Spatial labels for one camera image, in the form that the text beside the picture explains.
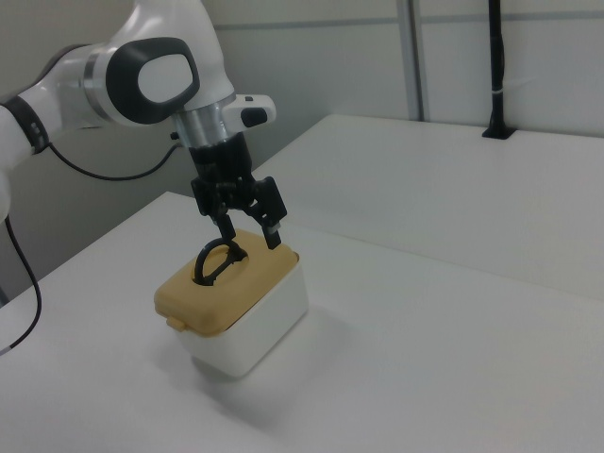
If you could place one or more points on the grey partition post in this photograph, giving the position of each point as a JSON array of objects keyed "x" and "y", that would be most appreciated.
[{"x": 411, "y": 61}]

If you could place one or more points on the black clamp-mounted pole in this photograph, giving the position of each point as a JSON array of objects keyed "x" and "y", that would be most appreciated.
[{"x": 496, "y": 71}]

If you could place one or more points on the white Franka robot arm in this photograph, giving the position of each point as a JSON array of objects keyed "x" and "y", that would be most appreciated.
[{"x": 141, "y": 80}]

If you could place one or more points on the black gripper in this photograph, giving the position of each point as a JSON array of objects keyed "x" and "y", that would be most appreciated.
[{"x": 224, "y": 160}]

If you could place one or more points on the tan plastic case lid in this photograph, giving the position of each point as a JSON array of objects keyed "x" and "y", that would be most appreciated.
[{"x": 222, "y": 302}]

